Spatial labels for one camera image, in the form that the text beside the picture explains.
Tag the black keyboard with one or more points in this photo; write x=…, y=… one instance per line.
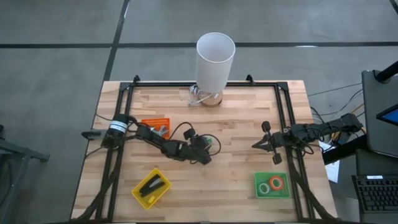
x=376, y=194

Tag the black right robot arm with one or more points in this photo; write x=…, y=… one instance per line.
x=329, y=127

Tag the grey monitor back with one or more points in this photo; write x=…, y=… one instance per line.
x=373, y=124

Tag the tablet with blue screen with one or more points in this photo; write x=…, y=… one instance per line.
x=390, y=116

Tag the white cylindrical lamp shade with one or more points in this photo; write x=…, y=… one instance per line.
x=214, y=62

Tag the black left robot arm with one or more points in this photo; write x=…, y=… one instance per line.
x=118, y=130

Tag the green plastic basket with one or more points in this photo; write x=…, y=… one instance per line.
x=280, y=194

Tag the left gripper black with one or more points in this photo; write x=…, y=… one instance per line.
x=194, y=151

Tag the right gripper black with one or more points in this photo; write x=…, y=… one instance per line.
x=280, y=141

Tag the orange tape roll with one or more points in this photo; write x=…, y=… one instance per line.
x=270, y=183

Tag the dark grey box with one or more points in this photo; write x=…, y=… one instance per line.
x=376, y=161

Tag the green tape roll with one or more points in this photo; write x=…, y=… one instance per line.
x=260, y=188

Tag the black aluminium table frame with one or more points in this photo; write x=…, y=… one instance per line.
x=233, y=84

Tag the grey metal table frame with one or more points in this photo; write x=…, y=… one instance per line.
x=18, y=152

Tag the black stand pole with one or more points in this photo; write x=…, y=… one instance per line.
x=388, y=71

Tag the black stand beam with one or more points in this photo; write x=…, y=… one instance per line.
x=342, y=152

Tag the white paper sheet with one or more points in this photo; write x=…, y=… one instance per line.
x=332, y=171

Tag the orange plastic basket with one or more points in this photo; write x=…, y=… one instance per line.
x=155, y=122

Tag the black stapler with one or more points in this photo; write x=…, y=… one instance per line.
x=152, y=185

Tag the yellow plastic basket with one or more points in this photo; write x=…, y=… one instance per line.
x=136, y=193

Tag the wooden lamp base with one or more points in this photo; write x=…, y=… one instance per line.
x=214, y=101

